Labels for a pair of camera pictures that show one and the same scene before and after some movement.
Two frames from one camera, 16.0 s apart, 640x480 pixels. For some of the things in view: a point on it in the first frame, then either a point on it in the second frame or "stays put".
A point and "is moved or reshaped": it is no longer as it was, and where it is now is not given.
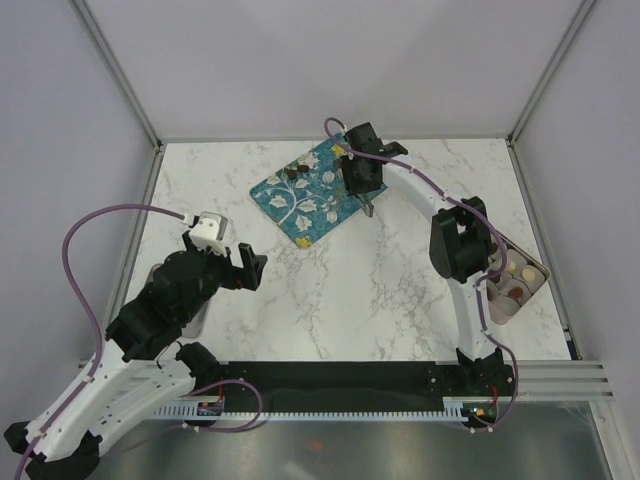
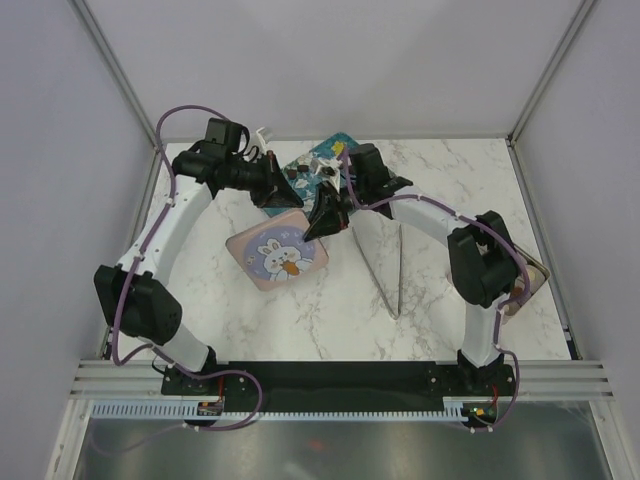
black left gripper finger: [248, 258] to [277, 189]
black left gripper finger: [259, 263] to [276, 193]
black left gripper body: [221, 271] to [247, 176]
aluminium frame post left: [107, 58] stays put
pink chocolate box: [523, 275] stays put
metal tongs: [367, 206] is moved or reshaped
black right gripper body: [353, 177] to [346, 199]
